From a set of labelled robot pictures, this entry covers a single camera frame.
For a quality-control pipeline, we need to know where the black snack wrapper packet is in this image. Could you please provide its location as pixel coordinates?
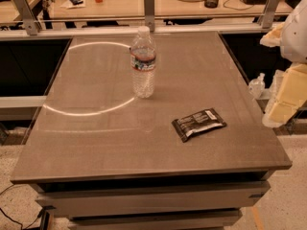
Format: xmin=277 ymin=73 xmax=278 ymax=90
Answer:
xmin=172 ymin=108 xmax=227 ymax=143

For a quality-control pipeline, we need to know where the small clear plastic bottle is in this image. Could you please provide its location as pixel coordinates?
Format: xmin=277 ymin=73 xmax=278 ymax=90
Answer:
xmin=248 ymin=73 xmax=265 ymax=99

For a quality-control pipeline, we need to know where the clear plastic water bottle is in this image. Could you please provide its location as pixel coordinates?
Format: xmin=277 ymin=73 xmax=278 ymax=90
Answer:
xmin=130 ymin=26 xmax=156 ymax=98

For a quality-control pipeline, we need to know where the grey metal right bracket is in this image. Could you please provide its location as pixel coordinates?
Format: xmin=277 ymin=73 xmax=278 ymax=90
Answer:
xmin=258 ymin=0 xmax=280 ymax=29

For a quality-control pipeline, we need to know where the black floor cable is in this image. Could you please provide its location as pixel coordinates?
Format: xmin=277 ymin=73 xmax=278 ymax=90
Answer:
xmin=0 ymin=184 xmax=44 ymax=230

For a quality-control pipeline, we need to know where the black mesh pen cup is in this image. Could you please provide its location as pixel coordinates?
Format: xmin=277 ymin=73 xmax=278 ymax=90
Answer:
xmin=204 ymin=0 xmax=219 ymax=9

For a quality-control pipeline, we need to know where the grey metal left bracket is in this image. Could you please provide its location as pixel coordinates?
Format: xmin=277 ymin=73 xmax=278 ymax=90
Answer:
xmin=12 ymin=0 xmax=41 ymax=35

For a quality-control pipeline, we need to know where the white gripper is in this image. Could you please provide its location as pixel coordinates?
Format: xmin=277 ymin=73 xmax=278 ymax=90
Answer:
xmin=260 ymin=0 xmax=307 ymax=127

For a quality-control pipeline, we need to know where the grey metal bracket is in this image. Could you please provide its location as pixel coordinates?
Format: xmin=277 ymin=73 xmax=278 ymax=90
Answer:
xmin=258 ymin=0 xmax=280 ymax=29
xmin=144 ymin=0 xmax=155 ymax=32
xmin=12 ymin=0 xmax=41 ymax=35

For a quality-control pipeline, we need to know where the grey metal center bracket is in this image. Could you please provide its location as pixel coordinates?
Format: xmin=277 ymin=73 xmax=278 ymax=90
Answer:
xmin=144 ymin=0 xmax=155 ymax=32

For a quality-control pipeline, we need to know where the grey table drawer base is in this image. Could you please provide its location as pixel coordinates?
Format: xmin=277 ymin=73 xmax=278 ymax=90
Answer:
xmin=37 ymin=172 xmax=271 ymax=230

